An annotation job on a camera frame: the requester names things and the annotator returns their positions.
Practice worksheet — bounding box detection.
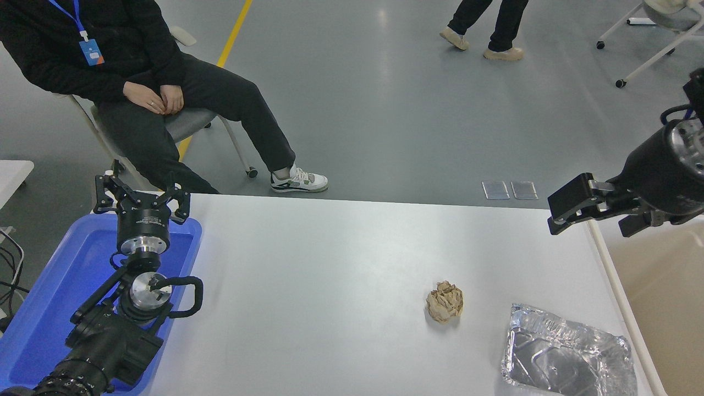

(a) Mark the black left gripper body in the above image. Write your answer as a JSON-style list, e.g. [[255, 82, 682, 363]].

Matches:
[[117, 197, 172, 244]]

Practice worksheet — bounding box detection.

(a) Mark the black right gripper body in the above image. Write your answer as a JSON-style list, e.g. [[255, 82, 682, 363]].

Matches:
[[613, 125, 704, 218]]

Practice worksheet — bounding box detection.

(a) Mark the silver foil tray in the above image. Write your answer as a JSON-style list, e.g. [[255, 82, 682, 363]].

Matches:
[[500, 304, 639, 396]]

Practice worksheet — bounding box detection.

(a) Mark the seated person's left hand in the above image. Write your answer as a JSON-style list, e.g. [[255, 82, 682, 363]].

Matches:
[[123, 81, 166, 116]]

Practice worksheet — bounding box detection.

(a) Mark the seated person's right hand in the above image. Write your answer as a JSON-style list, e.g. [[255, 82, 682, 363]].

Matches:
[[159, 85, 185, 116]]

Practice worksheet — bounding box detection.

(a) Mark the large pale bin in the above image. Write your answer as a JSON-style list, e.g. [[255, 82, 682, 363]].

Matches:
[[586, 212, 704, 396]]

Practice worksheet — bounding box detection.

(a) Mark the small white side table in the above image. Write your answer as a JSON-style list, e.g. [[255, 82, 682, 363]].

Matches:
[[0, 159, 35, 210]]

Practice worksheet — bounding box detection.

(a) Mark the blue plastic tray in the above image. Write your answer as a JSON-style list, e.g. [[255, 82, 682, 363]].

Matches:
[[0, 213, 203, 396]]

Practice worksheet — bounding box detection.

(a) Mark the seated person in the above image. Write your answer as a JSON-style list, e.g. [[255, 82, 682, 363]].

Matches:
[[0, 0, 329, 194]]

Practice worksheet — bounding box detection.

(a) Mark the crumpled tan paper ball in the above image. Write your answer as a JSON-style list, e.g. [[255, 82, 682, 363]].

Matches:
[[426, 280, 464, 324]]

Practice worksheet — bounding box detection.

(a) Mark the white wheeled chair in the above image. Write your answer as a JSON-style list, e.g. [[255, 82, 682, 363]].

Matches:
[[597, 0, 704, 89]]

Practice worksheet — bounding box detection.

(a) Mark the standing person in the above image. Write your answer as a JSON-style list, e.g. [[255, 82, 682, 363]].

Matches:
[[439, 0, 530, 61]]

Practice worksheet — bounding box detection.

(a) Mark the grey chair with white frame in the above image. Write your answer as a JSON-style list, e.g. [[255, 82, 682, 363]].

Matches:
[[55, 25, 258, 193]]

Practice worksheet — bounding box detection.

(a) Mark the black cable bundle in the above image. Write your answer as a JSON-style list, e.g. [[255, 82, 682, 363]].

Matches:
[[0, 228, 26, 333]]

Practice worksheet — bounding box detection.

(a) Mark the blue lanyard badge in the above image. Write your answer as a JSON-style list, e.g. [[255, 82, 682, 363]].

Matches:
[[48, 0, 105, 67]]

